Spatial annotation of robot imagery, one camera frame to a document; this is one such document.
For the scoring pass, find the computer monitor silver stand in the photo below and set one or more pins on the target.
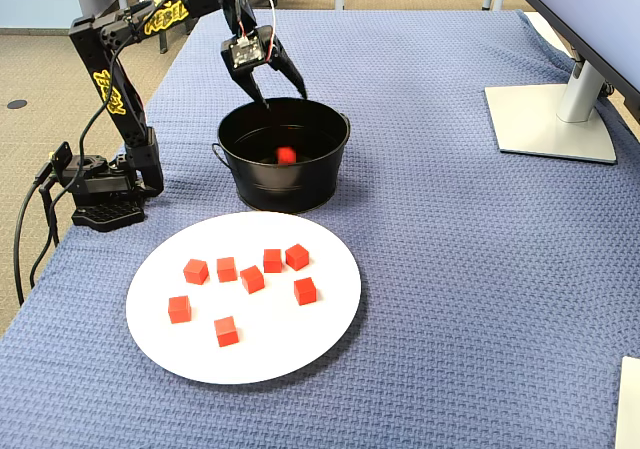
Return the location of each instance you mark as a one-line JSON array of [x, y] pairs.
[[550, 119]]

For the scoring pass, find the white flat panel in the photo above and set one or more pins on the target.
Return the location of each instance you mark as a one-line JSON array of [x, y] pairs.
[[631, 409]]

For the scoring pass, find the red cube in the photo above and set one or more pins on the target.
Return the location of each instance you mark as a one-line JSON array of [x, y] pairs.
[[305, 290], [195, 271], [272, 260], [252, 279], [226, 269], [297, 256], [286, 155], [179, 309], [226, 331]]

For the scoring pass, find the black metal bucket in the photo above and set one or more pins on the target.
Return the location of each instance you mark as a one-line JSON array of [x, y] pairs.
[[285, 189]]

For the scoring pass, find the small wrist camera board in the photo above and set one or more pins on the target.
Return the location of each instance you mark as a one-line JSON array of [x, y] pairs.
[[246, 53]]

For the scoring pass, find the white round plate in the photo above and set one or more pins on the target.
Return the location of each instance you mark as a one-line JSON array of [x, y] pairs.
[[280, 339]]

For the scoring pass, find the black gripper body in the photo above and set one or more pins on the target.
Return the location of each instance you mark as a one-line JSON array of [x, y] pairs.
[[270, 53]]

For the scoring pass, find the black round floor cover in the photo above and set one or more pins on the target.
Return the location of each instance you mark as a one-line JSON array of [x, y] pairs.
[[17, 104]]

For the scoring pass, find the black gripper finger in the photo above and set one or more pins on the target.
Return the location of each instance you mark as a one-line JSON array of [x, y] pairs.
[[289, 71], [248, 83]]

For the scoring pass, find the blue woven table cloth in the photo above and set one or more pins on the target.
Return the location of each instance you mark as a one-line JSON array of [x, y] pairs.
[[450, 269]]

